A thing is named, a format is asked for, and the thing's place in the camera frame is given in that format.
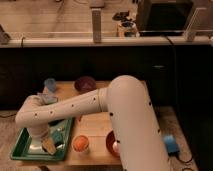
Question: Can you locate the purple bowl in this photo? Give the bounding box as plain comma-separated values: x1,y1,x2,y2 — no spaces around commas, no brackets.
74,76,96,93

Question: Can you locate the teal sponge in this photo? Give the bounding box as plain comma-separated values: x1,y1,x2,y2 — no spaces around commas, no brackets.
51,131,64,148

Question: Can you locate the metal frame post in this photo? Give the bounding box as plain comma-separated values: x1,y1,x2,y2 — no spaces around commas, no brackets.
92,8,101,43

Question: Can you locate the black cable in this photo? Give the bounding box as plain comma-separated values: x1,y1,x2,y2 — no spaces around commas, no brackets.
163,34,178,68

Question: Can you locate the white egg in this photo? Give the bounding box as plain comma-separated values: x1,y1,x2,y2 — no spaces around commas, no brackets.
112,141,120,153

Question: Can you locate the blue tape roll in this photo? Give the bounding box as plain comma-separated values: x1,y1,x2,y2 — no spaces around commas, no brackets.
163,135,180,154

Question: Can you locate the green plastic tray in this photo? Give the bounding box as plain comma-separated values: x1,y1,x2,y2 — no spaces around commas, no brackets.
10,119,74,162

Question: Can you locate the black monitor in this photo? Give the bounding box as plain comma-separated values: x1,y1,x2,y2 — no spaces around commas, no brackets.
136,0,193,31

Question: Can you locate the silver spoon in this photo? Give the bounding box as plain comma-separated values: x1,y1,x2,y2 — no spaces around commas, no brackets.
57,125,65,131

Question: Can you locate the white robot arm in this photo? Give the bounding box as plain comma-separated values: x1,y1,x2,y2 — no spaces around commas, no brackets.
15,75,172,171

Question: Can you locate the orange bowl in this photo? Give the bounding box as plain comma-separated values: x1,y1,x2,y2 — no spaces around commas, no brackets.
106,131,120,157

